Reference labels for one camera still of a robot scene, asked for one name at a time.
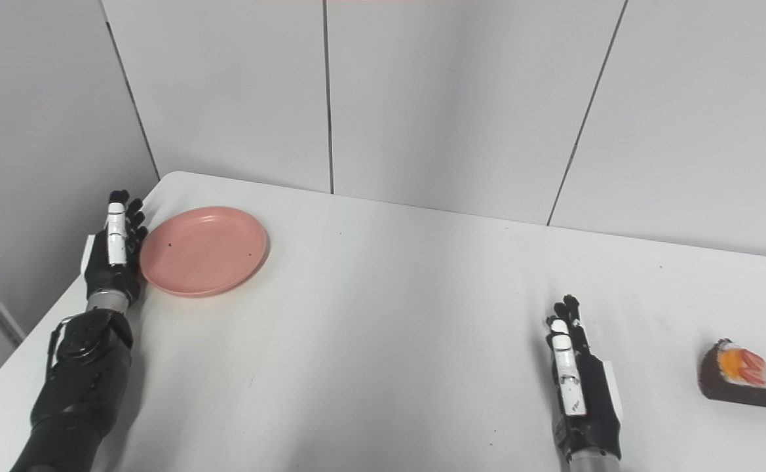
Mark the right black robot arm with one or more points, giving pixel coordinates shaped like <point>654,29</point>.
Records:
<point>592,464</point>

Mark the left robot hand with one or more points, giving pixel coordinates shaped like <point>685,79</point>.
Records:
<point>114,255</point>

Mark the chocolate cake slice with fruit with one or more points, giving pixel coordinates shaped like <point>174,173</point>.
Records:
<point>743,380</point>

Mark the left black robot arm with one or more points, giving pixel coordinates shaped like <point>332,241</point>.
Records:
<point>75,387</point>

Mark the pink plate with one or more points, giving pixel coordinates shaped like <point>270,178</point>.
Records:
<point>204,251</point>

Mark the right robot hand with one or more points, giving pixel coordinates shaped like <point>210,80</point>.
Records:
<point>579,393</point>

